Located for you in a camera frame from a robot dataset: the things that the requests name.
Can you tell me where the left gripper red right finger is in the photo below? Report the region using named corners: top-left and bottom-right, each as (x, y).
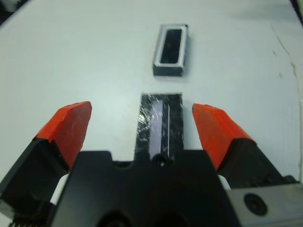
top-left (191, 103), bottom-right (298, 190)

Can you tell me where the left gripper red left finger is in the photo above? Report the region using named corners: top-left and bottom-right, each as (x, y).
top-left (0, 101), bottom-right (93, 211)

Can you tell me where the black box lid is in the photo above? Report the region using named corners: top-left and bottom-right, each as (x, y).
top-left (134, 92), bottom-right (184, 164)

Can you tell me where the black box with white lining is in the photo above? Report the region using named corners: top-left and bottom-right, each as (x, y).
top-left (151, 23), bottom-right (190, 77)

